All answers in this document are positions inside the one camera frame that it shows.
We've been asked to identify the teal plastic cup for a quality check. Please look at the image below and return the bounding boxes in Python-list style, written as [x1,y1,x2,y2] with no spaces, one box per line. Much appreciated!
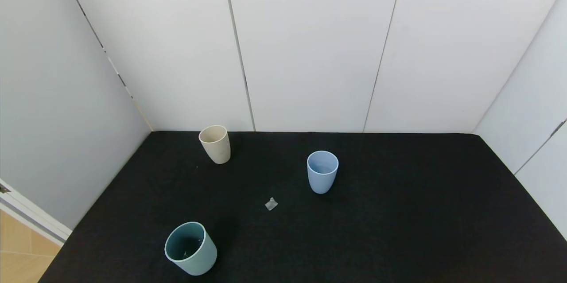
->
[164,221,218,276]

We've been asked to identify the white panel base rail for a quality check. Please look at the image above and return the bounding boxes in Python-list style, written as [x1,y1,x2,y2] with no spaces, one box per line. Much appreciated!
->
[0,179,73,247]

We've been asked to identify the beige plastic cup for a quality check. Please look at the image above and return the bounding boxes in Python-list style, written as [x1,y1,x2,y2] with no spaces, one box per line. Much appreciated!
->
[198,125,231,164]

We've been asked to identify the light blue plastic cup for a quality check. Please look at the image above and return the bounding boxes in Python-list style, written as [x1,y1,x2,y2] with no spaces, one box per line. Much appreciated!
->
[307,151,339,194]

